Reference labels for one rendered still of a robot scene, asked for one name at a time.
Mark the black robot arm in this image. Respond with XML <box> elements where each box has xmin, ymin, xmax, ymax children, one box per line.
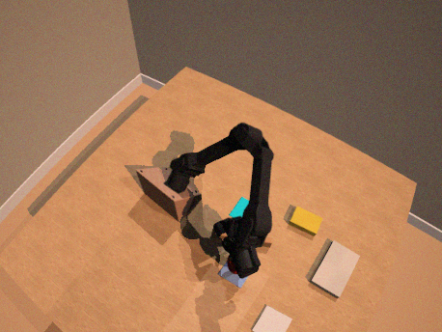
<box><xmin>164</xmin><ymin>122</ymin><xmax>274</xmax><ymax>275</ymax></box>

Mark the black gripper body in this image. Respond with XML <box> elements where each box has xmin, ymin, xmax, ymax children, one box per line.
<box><xmin>213</xmin><ymin>217</ymin><xmax>259</xmax><ymax>279</ymax></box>

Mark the red cup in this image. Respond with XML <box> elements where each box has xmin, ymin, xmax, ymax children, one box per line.
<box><xmin>227</xmin><ymin>258</ymin><xmax>237</xmax><ymax>274</ymax></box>

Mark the yellow rectangular block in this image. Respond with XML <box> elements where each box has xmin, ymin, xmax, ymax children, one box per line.
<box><xmin>289</xmin><ymin>207</ymin><xmax>322</xmax><ymax>236</ymax></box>

